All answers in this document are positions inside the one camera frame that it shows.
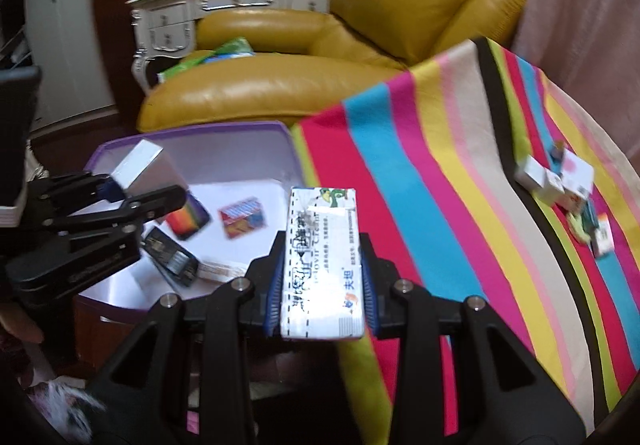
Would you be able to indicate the white box red print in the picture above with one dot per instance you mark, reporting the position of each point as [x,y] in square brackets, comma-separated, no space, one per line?
[602,237]

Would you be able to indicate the white box pink blot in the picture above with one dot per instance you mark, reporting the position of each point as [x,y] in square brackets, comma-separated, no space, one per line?
[575,172]

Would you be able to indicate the colourful striped blanket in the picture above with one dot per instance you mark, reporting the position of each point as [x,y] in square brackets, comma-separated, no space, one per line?
[425,175]

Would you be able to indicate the yellow leather armchair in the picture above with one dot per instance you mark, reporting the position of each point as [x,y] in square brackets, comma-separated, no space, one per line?
[280,75]

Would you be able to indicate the white wardrobe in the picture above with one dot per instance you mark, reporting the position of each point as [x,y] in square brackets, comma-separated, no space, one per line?
[65,25]

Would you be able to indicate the yellow green small packet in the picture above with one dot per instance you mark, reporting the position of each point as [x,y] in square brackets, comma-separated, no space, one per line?
[579,227]

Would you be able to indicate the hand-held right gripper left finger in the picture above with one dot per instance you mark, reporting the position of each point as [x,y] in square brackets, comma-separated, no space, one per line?
[275,297]

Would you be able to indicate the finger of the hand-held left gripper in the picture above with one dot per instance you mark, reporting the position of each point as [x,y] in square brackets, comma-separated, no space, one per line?
[155,202]
[107,189]

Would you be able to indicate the white ornate dressing table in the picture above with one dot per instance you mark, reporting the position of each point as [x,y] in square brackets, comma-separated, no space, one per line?
[170,20]

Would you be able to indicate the rainbow striped pouch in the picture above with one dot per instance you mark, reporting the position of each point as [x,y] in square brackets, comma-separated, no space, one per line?
[187,217]

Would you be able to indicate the small white box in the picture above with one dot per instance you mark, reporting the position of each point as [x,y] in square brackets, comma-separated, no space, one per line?
[553,186]
[531,174]

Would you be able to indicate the pink bed sheet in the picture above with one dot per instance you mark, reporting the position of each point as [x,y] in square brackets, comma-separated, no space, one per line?
[590,25]

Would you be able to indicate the white box green print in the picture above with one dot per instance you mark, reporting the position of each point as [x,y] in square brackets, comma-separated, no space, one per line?
[320,265]

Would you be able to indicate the red blue packet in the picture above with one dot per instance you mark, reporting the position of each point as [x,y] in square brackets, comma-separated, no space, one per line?
[242,217]

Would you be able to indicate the black box gold print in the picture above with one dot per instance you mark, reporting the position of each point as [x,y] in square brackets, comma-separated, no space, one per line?
[170,255]

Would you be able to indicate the person's left hand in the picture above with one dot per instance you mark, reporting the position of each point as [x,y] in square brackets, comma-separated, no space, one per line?
[22,325]

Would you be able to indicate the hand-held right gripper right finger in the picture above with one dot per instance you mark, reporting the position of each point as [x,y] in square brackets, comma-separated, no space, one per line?
[371,295]

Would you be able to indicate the teal box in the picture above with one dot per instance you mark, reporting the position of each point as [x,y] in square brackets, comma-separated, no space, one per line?
[591,215]

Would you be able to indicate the large plain white box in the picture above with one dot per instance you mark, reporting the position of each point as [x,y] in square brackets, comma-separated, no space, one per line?
[150,165]

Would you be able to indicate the purple rimmed storage box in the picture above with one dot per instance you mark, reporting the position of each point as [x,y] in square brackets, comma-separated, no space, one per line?
[235,160]

